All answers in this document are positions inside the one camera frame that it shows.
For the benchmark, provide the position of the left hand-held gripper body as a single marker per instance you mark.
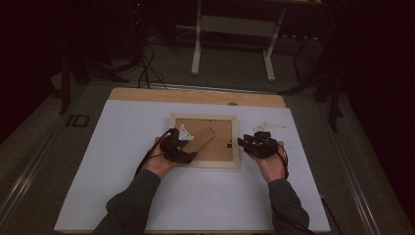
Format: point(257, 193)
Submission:
point(173, 150)

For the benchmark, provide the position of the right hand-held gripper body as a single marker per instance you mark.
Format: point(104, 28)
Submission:
point(262, 147)

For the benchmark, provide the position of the light wooden photo frame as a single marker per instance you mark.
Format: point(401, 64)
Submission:
point(204, 165)

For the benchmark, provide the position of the brown frame backing board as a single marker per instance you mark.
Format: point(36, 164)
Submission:
point(218, 153)

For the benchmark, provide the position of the person's left hand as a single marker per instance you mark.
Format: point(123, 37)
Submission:
point(156, 163)

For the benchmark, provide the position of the person's right hand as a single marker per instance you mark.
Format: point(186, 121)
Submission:
point(275, 166)

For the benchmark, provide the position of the white table cover sheet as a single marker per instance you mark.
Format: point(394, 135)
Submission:
point(212, 202)

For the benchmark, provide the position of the black metal stand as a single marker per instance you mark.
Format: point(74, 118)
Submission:
point(334, 107)
point(65, 91)

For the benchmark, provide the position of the black floor plate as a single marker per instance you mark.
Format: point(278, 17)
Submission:
point(69, 121)

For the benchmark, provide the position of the silver rail behind table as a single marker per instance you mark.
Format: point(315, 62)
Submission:
point(195, 88)

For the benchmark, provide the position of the metal floor rail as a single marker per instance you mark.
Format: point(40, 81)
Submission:
point(355, 182)
point(26, 173)

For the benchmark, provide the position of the white metal desk frame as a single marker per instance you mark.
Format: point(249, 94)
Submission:
point(195, 49)

